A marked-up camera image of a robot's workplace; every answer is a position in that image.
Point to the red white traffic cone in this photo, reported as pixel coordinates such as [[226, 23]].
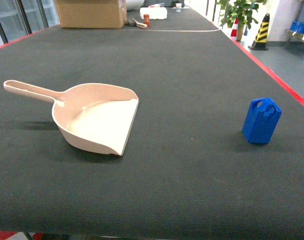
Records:
[[234, 28]]

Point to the cardboard box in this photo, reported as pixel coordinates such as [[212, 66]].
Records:
[[92, 14]]

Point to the beige plastic dustpan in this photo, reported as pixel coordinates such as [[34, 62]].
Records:
[[94, 117]]

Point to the paper cup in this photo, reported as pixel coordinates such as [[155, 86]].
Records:
[[178, 7]]

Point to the wooden handled brush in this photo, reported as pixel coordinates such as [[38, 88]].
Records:
[[134, 23]]

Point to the white foam box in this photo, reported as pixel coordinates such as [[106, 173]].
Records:
[[155, 13]]

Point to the green potted plant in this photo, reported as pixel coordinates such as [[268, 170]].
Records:
[[241, 10]]

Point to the blue plastic part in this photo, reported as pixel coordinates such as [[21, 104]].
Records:
[[261, 120]]

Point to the yellow black traffic cone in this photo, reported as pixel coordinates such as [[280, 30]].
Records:
[[260, 41]]

